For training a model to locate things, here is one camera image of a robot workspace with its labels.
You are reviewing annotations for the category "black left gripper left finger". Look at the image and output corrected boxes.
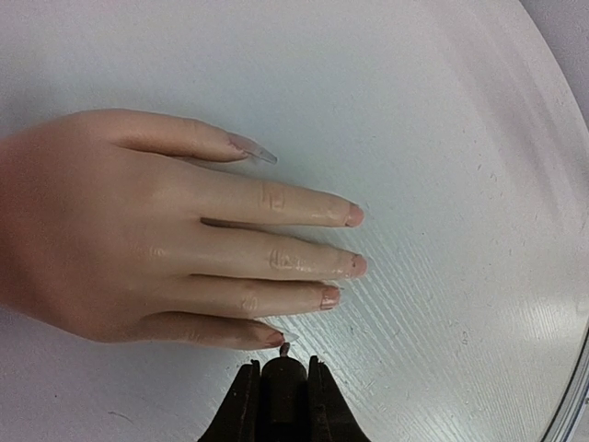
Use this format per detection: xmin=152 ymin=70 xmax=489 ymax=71
xmin=198 ymin=360 xmax=260 ymax=442

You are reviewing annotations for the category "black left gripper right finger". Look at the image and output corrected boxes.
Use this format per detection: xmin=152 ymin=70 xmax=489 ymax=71
xmin=307 ymin=355 xmax=368 ymax=442

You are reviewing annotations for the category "mannequin hand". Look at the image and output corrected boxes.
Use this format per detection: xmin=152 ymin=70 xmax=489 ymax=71
xmin=1 ymin=110 xmax=367 ymax=350

